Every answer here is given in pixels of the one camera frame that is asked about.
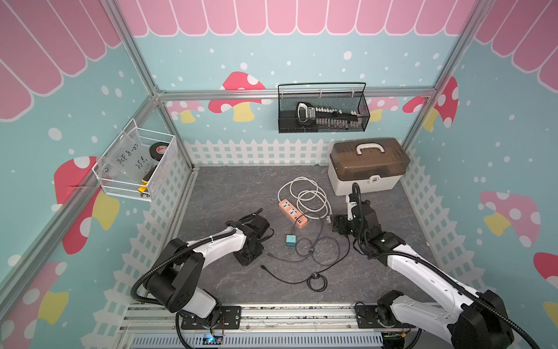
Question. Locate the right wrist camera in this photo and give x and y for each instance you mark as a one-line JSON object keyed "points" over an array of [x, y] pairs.
{"points": [[351, 202]]}

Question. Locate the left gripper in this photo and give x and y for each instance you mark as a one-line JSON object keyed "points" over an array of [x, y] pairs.
{"points": [[245, 261]]}

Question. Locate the black wire mesh basket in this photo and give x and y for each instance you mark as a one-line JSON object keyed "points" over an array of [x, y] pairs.
{"points": [[322, 107]]}

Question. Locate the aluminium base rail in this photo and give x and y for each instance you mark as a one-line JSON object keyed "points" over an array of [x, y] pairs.
{"points": [[268, 325]]}

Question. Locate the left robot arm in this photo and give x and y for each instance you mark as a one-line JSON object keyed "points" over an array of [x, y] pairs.
{"points": [[173, 280]]}

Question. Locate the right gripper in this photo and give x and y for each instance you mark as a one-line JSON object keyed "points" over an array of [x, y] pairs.
{"points": [[341, 228]]}

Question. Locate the socket bit set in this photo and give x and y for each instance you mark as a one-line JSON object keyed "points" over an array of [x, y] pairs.
{"points": [[327, 118]]}

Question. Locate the teal usb charger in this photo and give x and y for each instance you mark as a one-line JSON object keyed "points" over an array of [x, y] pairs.
{"points": [[291, 241]]}

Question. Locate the clear acrylic wall bin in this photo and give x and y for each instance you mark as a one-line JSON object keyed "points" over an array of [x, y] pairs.
{"points": [[127, 160]]}

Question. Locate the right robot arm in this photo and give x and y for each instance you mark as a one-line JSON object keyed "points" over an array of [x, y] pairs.
{"points": [[462, 316]]}

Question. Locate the orange power strip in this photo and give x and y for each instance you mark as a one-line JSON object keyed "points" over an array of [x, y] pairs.
{"points": [[296, 216]]}

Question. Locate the black tape roll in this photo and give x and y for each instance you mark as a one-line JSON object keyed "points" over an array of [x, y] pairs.
{"points": [[157, 150]]}

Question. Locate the white storage box brown lid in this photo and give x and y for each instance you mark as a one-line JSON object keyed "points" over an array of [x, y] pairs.
{"points": [[374, 164]]}

